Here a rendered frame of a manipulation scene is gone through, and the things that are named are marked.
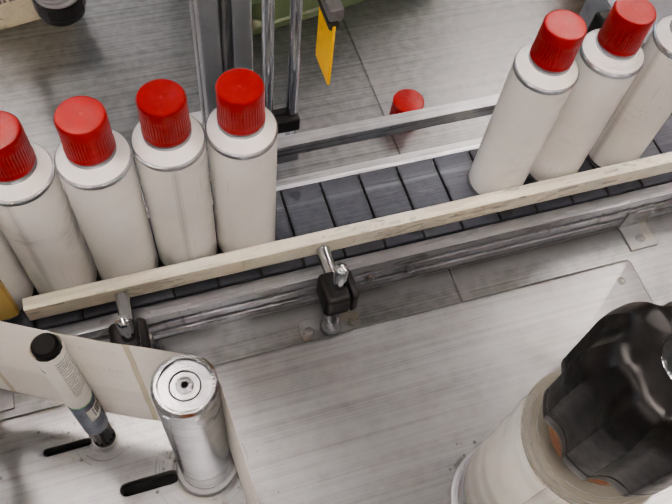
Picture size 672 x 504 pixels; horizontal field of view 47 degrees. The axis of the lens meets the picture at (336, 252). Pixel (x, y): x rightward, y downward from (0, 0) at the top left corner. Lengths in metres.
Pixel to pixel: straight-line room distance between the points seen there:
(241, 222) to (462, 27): 0.44
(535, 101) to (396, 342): 0.23
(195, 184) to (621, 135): 0.40
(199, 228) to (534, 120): 0.28
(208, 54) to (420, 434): 0.36
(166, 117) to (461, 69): 0.47
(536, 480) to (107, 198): 0.33
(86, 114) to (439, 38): 0.52
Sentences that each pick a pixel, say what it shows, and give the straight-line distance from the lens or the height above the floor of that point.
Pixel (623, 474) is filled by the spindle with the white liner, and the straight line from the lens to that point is 0.41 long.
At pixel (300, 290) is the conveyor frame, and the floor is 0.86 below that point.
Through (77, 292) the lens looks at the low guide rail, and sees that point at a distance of 0.65.
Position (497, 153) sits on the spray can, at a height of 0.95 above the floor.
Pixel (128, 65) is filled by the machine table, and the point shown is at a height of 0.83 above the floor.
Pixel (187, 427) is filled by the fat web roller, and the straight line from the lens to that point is 0.45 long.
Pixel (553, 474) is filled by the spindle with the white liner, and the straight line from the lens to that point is 0.46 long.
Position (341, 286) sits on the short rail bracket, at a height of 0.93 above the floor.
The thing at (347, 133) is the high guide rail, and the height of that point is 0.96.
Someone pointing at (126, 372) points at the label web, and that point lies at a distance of 0.50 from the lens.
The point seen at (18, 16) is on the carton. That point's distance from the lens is 0.95.
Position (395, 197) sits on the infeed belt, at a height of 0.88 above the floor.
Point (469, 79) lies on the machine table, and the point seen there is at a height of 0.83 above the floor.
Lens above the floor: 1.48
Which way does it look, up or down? 60 degrees down
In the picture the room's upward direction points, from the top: 9 degrees clockwise
